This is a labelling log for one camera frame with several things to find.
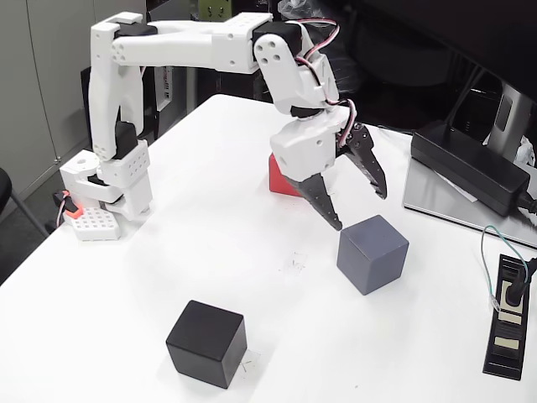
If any grey cube block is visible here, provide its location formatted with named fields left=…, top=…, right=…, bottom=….
left=336, top=214, right=410, bottom=297

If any black cube block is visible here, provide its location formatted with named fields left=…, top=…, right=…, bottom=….
left=165, top=299, right=248, bottom=390

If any red cube block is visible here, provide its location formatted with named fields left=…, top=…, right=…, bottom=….
left=268, top=153, right=304, bottom=197

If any silver monitor stand base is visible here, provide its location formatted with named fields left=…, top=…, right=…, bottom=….
left=402, top=157, right=537, bottom=249

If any white paper sheet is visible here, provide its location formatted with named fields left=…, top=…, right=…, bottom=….
left=431, top=167, right=479, bottom=205

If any black power adapter brick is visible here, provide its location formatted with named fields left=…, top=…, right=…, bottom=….
left=409, top=119, right=532, bottom=217

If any plastic wrapped bin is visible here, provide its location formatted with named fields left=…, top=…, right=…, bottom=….
left=277, top=0, right=362, bottom=96

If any black desktop case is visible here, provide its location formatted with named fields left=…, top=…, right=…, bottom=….
left=196, top=66, right=269, bottom=102

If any silver monitor stand neck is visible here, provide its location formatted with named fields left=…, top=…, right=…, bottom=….
left=488, top=81, right=537, bottom=163

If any grey computer tower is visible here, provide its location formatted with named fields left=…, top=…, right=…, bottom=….
left=144, top=62, right=175, bottom=113

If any black monitor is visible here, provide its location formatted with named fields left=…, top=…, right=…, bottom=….
left=352, top=0, right=537, bottom=100

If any green perforated board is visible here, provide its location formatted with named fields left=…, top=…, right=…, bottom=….
left=199, top=0, right=232, bottom=20

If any black power plug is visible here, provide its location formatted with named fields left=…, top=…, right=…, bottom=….
left=503, top=255, right=537, bottom=306

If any black table outlet strip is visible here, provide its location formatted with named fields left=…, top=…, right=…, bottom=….
left=482, top=254, right=532, bottom=381

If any white perforated clamp block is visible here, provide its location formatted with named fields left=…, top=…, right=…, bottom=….
left=69, top=206, right=123, bottom=243

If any black chair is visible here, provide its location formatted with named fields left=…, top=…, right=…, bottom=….
left=0, top=167, right=51, bottom=238

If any thin green cable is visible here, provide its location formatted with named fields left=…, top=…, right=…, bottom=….
left=480, top=225, right=528, bottom=312

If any orange cable connector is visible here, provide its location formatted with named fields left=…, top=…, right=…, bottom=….
left=52, top=189, right=82, bottom=219

